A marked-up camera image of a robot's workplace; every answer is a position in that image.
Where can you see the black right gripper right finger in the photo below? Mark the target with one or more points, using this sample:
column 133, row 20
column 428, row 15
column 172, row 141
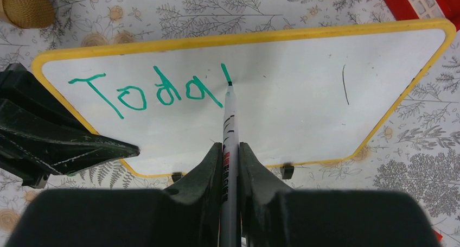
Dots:
column 274, row 214

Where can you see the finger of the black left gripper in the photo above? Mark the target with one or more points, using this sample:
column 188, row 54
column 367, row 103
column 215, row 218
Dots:
column 40, row 137

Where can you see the green whiteboard marker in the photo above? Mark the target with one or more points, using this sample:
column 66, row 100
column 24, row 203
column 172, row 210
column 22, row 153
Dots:
column 229, row 235

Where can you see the red triangular block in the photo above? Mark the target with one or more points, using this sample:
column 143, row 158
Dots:
column 438, row 236

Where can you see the yellow framed whiteboard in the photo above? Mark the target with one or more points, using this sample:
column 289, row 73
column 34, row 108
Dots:
column 302, row 96

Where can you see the red square frame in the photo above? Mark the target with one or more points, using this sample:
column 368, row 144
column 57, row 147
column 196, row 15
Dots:
column 423, row 9

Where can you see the gold toy microphone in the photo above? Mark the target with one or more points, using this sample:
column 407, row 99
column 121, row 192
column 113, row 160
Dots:
column 27, row 14

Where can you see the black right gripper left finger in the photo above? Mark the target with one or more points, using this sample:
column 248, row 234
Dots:
column 183, row 214

